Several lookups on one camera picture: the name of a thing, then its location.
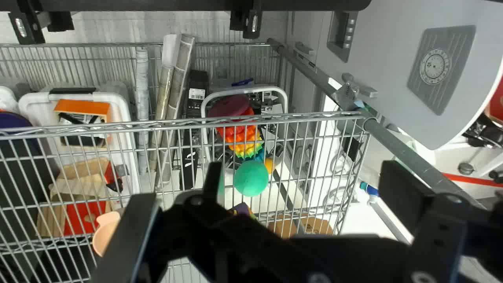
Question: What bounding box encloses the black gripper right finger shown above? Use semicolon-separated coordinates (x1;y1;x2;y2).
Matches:
411;196;469;283

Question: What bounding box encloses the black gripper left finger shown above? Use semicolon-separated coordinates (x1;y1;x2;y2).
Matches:
92;194;162;283

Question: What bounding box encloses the peach plastic bowl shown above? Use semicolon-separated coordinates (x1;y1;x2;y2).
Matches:
92;211;123;259

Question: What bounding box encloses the wooden block toy with red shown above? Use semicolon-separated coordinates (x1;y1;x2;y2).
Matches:
37;158;117;241

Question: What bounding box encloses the silver metal bar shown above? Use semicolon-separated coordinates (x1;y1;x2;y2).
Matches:
266;37;477;208

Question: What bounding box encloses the white tray with orange label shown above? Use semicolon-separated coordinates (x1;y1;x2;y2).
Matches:
18;90;142;197

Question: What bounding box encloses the green ball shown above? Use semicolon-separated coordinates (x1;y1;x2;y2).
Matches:
233;160;271;199

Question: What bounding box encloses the colourful plush toy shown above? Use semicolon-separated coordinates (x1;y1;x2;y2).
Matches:
216;122;265;161

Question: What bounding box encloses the white panel with grey grille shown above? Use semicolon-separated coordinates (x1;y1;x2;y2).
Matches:
313;0;503;153

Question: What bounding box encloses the black bar with clamps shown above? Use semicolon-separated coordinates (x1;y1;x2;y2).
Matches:
0;0;375;46

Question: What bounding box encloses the metal wire shelf rack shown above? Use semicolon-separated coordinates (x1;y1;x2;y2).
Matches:
0;40;373;283

